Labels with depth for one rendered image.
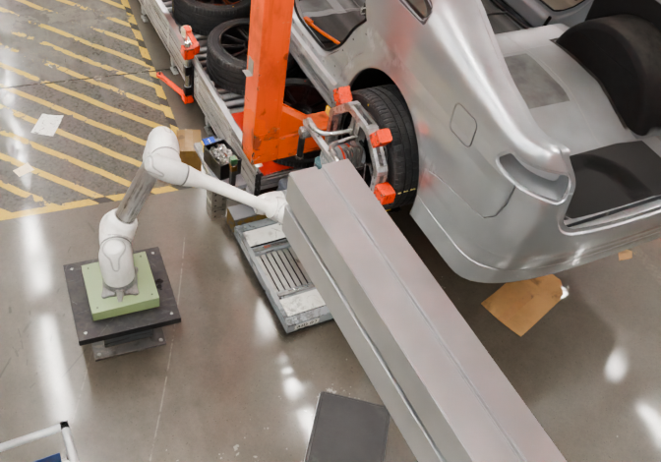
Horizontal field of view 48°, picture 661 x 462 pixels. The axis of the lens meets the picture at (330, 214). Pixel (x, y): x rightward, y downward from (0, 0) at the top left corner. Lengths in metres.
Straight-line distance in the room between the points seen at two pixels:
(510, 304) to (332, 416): 1.56
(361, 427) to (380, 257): 2.77
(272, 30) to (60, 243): 1.82
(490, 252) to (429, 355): 2.71
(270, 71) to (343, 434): 1.84
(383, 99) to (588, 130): 1.30
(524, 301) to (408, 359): 3.99
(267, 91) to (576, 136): 1.76
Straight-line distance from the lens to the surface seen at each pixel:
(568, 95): 4.58
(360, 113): 3.86
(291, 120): 4.25
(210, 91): 5.06
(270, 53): 3.88
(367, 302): 0.77
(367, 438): 3.54
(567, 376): 4.49
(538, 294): 4.78
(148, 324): 3.85
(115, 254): 3.71
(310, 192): 0.86
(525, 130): 3.11
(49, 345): 4.21
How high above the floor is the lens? 3.41
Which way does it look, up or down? 45 degrees down
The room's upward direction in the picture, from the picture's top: 11 degrees clockwise
